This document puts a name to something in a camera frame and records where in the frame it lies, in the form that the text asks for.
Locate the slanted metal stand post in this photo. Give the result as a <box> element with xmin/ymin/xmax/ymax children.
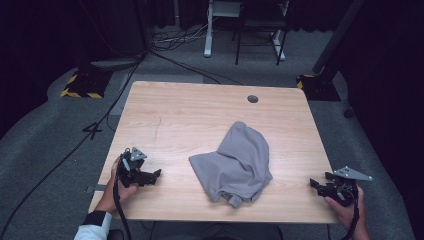
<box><xmin>311</xmin><ymin>0</ymin><xmax>368</xmax><ymax>76</ymax></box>

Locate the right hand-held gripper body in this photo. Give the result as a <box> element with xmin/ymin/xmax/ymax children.
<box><xmin>323</xmin><ymin>165</ymin><xmax>374</xmax><ymax>208</ymax></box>

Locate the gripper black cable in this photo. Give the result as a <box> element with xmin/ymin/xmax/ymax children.
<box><xmin>112</xmin><ymin>174</ymin><xmax>133</xmax><ymax>240</ymax></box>
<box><xmin>341</xmin><ymin>188</ymin><xmax>362</xmax><ymax>240</ymax></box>

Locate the black yellow striped stand base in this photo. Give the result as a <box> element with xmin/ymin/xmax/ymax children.
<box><xmin>295</xmin><ymin>73</ymin><xmax>342</xmax><ymax>102</ymax></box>
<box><xmin>60</xmin><ymin>67</ymin><xmax>113</xmax><ymax>100</ymax></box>

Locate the grey garment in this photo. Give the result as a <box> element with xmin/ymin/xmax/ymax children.
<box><xmin>188</xmin><ymin>121</ymin><xmax>274</xmax><ymax>209</ymax></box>

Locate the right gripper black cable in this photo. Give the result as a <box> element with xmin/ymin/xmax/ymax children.
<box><xmin>341</xmin><ymin>188</ymin><xmax>362</xmax><ymax>240</ymax></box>

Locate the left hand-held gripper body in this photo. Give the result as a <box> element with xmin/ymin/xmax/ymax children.
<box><xmin>117</xmin><ymin>146</ymin><xmax>152</xmax><ymax>188</ymax></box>

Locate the person's right hand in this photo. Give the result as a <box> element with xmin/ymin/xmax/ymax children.
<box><xmin>324</xmin><ymin>185</ymin><xmax>368</xmax><ymax>234</ymax></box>

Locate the bundle of floor cables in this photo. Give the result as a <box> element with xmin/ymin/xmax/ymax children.
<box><xmin>150</xmin><ymin>19</ymin><xmax>214</xmax><ymax>52</ymax></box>

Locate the long black floor cable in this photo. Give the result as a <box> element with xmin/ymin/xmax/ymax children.
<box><xmin>0</xmin><ymin>54</ymin><xmax>146</xmax><ymax>239</ymax></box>

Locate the person's left hand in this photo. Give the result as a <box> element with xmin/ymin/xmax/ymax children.
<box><xmin>94</xmin><ymin>156</ymin><xmax>140</xmax><ymax>215</ymax></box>

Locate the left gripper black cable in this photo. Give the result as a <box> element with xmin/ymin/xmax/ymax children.
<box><xmin>112</xmin><ymin>174</ymin><xmax>133</xmax><ymax>240</ymax></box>

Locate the white desk frame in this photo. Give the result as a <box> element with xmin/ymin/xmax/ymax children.
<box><xmin>203</xmin><ymin>0</ymin><xmax>290</xmax><ymax>62</ymax></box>

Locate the black metal chair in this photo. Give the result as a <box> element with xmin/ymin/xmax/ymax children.
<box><xmin>234</xmin><ymin>0</ymin><xmax>290</xmax><ymax>67</ymax></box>

